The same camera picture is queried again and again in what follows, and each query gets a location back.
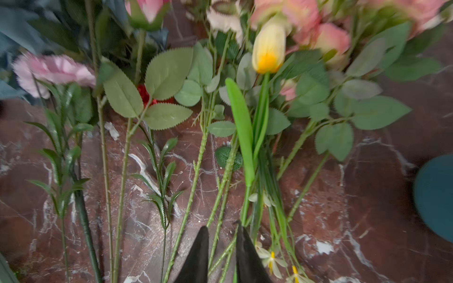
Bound magenta rose bud stem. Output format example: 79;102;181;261
97;1;171;283

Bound pink peach rose stem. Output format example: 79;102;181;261
160;0;248;283

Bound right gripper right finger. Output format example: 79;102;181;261
235;224;272;283

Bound small white yellow flowers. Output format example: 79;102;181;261
248;193;315;283

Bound red carnation stem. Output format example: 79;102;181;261
130;84;185;283

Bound pink rose bunch with leaves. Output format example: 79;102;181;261
208;1;453;279

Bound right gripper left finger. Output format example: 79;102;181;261
174;226;209;283

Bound small pink flower sprig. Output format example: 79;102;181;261
13;53;103;283

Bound yellow tulip stem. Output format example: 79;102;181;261
225;17;287;249

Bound teal ceramic vase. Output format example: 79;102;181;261
413;154;453;242

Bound blue hydrangea flower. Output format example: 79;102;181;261
0;0;125;101

